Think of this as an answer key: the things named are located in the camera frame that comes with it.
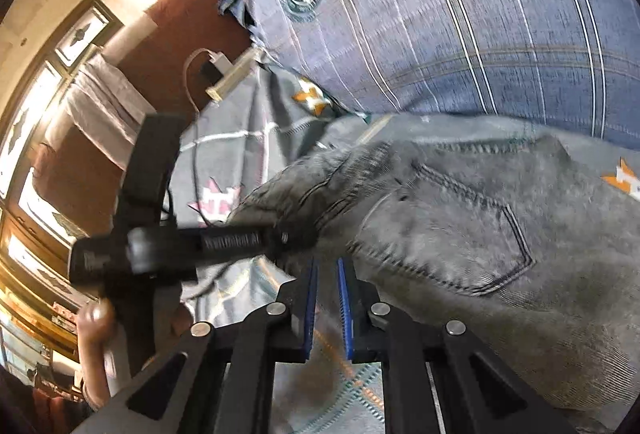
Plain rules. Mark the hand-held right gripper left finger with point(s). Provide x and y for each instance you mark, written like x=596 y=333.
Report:
x=311 y=314

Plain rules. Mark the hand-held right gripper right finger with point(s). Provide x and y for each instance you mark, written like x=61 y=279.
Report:
x=345 y=314

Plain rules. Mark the grey denim pants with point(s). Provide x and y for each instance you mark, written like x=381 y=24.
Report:
x=450 y=239

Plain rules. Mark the person's left forearm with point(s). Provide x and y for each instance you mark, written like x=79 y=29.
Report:
x=96 y=386

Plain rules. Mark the person's left hand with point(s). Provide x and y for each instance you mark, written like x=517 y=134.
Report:
x=95 y=319

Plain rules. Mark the white towel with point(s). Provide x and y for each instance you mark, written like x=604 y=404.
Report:
x=100 y=108

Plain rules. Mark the grey star print bed sheet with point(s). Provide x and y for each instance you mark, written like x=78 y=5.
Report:
x=260 y=113

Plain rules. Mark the wooden glass door cabinet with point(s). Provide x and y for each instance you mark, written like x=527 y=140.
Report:
x=40 y=113

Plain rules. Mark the white power strip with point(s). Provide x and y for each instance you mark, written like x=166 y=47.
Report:
x=232 y=76

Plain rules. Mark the white charger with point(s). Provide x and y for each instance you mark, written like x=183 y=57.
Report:
x=221 y=61

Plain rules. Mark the brown headboard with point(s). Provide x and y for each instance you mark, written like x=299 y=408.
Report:
x=190 y=13

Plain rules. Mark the blue plaid pillow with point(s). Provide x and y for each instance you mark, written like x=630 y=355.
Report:
x=425 y=13

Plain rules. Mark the white padded post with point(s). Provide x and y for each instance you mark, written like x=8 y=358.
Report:
x=132 y=36

